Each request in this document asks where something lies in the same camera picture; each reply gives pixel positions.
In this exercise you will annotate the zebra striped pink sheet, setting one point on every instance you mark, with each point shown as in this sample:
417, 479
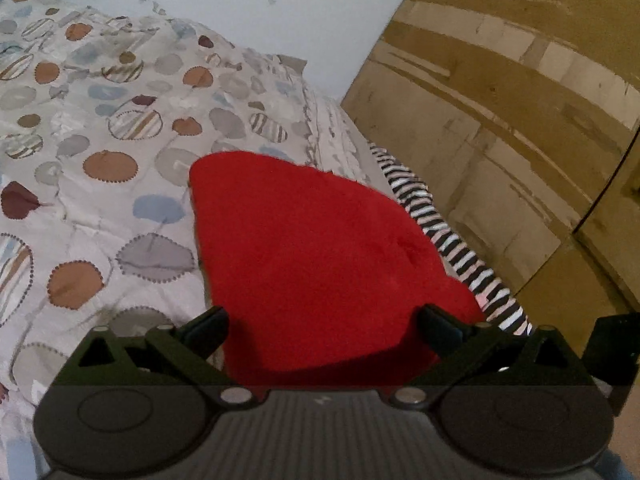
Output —
495, 299

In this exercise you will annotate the patterned circle print quilt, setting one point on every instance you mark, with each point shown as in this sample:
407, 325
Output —
102, 118

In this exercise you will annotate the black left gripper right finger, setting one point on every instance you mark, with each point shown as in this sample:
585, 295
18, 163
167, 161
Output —
452, 352

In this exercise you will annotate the wooden wardrobe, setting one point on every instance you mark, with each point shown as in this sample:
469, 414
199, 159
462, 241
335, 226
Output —
517, 114

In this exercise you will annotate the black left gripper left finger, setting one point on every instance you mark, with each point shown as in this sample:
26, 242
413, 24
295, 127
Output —
165, 355

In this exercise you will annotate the red garment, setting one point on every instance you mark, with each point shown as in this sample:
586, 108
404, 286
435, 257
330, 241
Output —
321, 276

